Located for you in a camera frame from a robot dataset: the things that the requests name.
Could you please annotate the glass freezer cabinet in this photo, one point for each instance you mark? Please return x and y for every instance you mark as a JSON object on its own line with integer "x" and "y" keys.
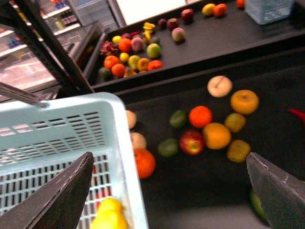
{"x": 20, "y": 67}

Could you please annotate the orange next to small basket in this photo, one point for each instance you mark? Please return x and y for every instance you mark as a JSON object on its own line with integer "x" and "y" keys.
{"x": 240, "y": 4}

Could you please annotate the red chili pepper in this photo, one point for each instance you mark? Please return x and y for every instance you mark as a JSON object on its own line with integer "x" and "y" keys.
{"x": 299, "y": 114}

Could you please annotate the peach pink fruit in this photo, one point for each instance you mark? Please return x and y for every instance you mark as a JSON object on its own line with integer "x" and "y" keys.
{"x": 137, "y": 44}

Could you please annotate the green lime upper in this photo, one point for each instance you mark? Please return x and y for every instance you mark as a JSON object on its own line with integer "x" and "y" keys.
{"x": 179, "y": 119}

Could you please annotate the yellow orange round fruit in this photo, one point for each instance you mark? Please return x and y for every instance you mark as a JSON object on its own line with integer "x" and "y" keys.
{"x": 216, "y": 136}

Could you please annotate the pale round asian pear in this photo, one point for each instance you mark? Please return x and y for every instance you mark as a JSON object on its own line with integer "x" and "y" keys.
{"x": 219, "y": 86}

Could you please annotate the large light blue basket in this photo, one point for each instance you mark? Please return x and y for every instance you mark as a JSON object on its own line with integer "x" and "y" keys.
{"x": 36, "y": 144}

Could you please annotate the large orange near basket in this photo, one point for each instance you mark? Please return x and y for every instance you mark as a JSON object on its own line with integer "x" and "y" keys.
{"x": 145, "y": 162}

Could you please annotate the pink dragon fruit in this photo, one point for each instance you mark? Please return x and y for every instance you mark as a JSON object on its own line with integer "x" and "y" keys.
{"x": 108, "y": 48}

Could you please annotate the small blue basket far shelf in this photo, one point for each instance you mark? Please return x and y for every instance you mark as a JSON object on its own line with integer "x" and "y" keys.
{"x": 268, "y": 11}

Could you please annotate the green lime lower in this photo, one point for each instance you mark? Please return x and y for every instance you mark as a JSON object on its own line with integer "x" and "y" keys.
{"x": 168, "y": 147}

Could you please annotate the large yellow orange persimmon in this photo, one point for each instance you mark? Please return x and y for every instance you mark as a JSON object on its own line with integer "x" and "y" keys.
{"x": 244, "y": 102}

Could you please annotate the yellow lemon far shelf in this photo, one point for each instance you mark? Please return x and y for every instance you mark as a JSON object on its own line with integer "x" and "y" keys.
{"x": 208, "y": 9}

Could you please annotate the bright orange tangerine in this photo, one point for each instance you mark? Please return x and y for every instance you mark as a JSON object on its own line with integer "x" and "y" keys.
{"x": 200, "y": 116}

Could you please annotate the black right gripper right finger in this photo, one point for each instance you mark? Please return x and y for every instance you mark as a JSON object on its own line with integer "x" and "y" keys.
{"x": 282, "y": 195}

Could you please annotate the black metal shelf rack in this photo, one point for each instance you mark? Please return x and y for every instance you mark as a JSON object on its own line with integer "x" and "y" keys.
{"x": 210, "y": 43}

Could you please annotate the large orange front left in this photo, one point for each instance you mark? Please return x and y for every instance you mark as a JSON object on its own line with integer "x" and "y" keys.
{"x": 125, "y": 45}

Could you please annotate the orange beside far lemon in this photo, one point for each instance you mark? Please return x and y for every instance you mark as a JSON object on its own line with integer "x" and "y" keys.
{"x": 219, "y": 10}

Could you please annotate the dark red apple far shelf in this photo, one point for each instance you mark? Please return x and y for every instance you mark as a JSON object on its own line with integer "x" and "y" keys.
{"x": 187, "y": 15}

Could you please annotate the green lime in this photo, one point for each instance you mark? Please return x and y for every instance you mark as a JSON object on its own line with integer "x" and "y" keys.
{"x": 179, "y": 119}
{"x": 168, "y": 147}

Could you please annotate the yellow star fruit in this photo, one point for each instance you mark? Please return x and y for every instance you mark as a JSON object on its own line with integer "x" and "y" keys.
{"x": 148, "y": 31}

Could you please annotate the yellow lemon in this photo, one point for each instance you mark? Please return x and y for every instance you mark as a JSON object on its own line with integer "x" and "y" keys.
{"x": 109, "y": 215}

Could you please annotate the red yellow apple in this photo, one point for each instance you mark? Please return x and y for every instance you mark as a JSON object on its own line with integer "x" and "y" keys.
{"x": 191, "y": 142}

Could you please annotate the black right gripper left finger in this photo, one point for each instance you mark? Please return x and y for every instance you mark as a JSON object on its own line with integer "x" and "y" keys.
{"x": 56, "y": 205}

